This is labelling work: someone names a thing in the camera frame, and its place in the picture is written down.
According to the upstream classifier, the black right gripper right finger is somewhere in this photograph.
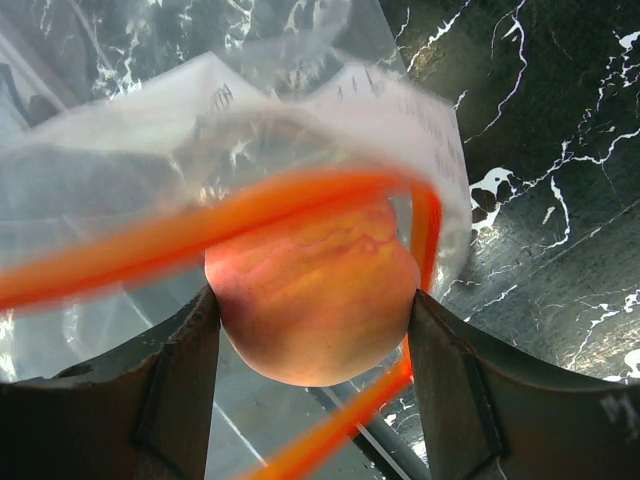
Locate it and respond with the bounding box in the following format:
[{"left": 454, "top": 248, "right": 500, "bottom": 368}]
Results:
[{"left": 408, "top": 291, "right": 639, "bottom": 479}]

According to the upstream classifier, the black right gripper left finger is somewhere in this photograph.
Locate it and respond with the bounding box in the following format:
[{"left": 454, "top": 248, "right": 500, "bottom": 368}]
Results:
[{"left": 1, "top": 287, "right": 220, "bottom": 479}]

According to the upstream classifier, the orange fake peach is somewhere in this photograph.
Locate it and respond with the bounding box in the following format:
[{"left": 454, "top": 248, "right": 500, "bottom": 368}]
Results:
[{"left": 204, "top": 198, "right": 420, "bottom": 387}]

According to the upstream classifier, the clear zip top bag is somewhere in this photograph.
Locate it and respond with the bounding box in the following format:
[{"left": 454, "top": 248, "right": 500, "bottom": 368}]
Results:
[{"left": 0, "top": 0, "right": 474, "bottom": 480}]

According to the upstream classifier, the black marble pattern mat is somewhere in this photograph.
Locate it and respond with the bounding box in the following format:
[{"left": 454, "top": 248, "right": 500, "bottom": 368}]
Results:
[{"left": 0, "top": 0, "right": 640, "bottom": 480}]

